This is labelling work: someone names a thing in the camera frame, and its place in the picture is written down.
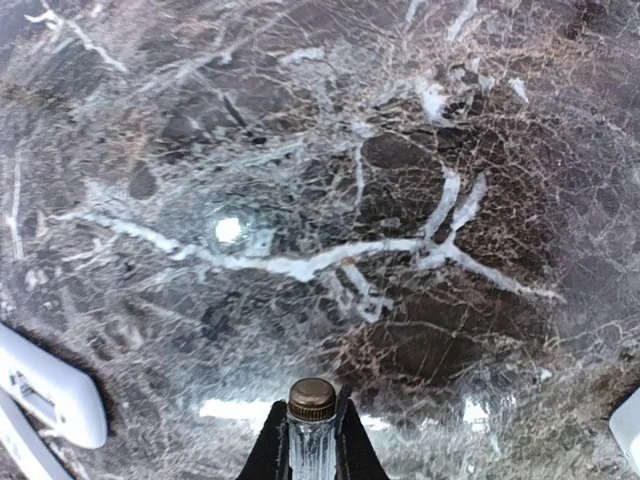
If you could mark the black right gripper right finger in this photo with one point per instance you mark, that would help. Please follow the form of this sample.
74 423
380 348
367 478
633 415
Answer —
355 455

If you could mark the white remote with compartment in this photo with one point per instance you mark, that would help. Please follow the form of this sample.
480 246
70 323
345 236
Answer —
59 395

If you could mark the white battery cover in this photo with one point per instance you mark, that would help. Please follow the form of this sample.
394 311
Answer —
624 425

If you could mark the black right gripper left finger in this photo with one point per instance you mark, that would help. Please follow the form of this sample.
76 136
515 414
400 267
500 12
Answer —
269 457

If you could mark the clear handle screwdriver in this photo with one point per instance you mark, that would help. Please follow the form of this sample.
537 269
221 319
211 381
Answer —
311 419

